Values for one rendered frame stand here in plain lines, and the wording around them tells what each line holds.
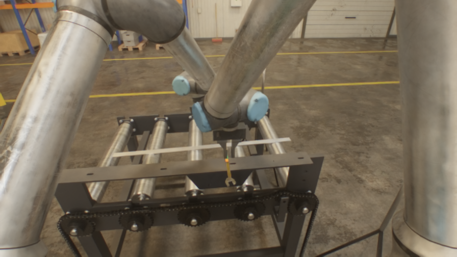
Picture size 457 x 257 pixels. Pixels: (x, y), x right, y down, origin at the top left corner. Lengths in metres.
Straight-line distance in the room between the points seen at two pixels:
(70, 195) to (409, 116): 1.33
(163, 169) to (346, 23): 11.07
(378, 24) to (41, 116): 12.50
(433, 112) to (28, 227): 0.64
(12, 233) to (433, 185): 0.64
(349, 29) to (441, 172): 11.48
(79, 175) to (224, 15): 9.17
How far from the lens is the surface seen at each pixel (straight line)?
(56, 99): 0.51
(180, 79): 1.03
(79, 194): 1.35
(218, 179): 1.19
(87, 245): 1.63
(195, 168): 1.09
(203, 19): 9.91
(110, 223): 1.47
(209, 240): 2.23
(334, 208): 2.62
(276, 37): 0.39
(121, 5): 0.54
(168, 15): 0.56
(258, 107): 0.69
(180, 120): 2.06
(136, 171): 1.14
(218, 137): 0.85
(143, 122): 2.11
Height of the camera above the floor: 1.89
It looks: 29 degrees down
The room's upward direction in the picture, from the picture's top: straight up
